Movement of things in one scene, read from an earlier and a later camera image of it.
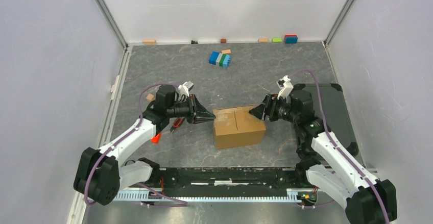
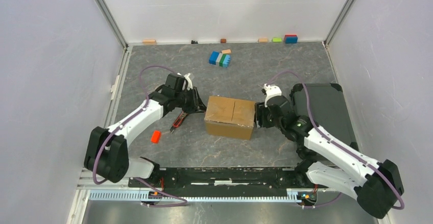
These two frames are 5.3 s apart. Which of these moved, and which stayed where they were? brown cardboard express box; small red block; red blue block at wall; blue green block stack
Moved: brown cardboard express box
Stayed: small red block; blue green block stack; red blue block at wall
